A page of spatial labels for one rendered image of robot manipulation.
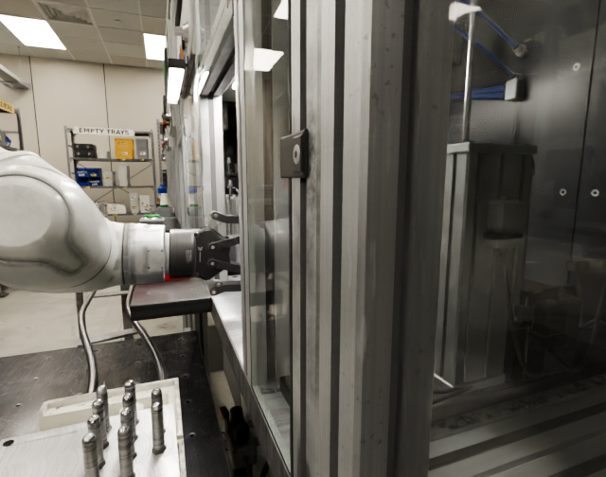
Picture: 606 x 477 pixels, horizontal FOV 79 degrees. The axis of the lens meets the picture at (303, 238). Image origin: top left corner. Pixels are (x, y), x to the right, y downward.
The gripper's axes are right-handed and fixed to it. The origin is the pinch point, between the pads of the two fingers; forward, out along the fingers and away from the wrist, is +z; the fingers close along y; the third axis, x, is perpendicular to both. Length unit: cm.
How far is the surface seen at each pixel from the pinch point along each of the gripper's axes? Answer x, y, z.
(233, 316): -1.8, -10.0, -10.4
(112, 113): 750, 131, -113
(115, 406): -15.9, -14.3, -25.9
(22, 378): 37, -36, -51
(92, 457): -34.3, -6.6, -25.1
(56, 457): -29.9, -9.3, -28.1
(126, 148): 642, 61, -80
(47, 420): -15.9, -14.8, -32.3
